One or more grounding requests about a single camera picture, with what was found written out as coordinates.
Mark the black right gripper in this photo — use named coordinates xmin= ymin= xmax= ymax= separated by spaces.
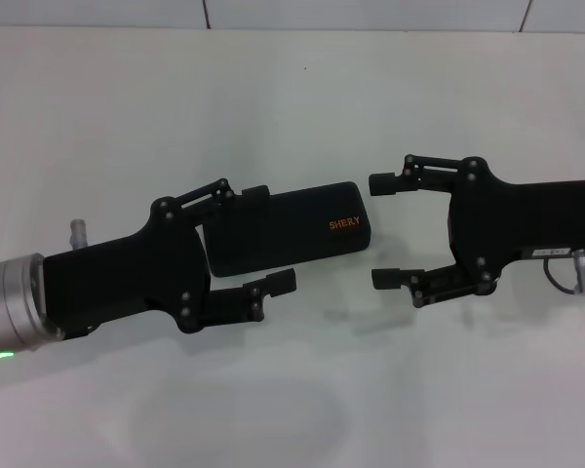
xmin=369 ymin=154 xmax=585 ymax=309

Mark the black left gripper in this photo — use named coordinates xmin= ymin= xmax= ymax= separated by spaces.
xmin=41 ymin=177 xmax=298 ymax=341

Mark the silver left wrist stub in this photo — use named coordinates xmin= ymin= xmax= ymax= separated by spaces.
xmin=67 ymin=218 xmax=90 ymax=251

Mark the black glasses case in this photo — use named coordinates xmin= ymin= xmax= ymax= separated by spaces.
xmin=199 ymin=180 xmax=370 ymax=279

